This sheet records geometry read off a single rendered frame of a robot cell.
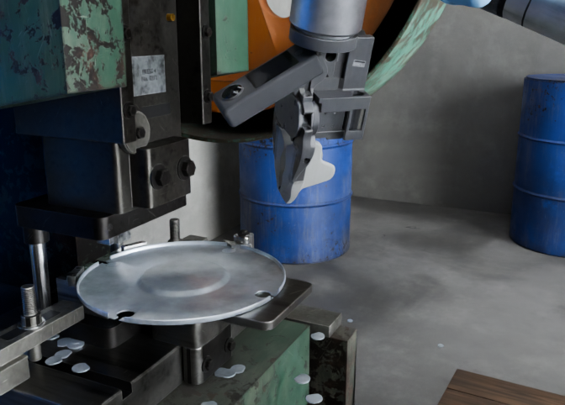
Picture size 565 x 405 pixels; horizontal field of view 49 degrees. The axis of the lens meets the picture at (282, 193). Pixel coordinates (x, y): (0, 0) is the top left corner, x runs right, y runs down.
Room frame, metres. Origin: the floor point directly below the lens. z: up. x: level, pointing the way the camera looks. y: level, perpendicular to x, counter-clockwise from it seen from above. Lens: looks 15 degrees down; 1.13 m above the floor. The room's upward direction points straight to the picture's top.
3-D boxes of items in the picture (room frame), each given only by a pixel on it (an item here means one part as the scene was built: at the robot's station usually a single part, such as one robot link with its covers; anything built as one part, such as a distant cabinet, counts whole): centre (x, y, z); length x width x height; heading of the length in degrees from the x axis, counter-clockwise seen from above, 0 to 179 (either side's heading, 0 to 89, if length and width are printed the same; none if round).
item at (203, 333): (0.81, 0.10, 0.72); 0.25 x 0.14 x 0.14; 64
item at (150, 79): (0.87, 0.22, 1.04); 0.17 x 0.15 x 0.30; 64
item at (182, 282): (0.83, 0.14, 0.78); 0.29 x 0.29 x 0.01
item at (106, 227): (0.89, 0.26, 0.86); 0.20 x 0.16 x 0.05; 154
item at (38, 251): (0.84, 0.35, 0.81); 0.02 x 0.02 x 0.14
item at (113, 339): (0.89, 0.26, 0.72); 0.20 x 0.16 x 0.03; 154
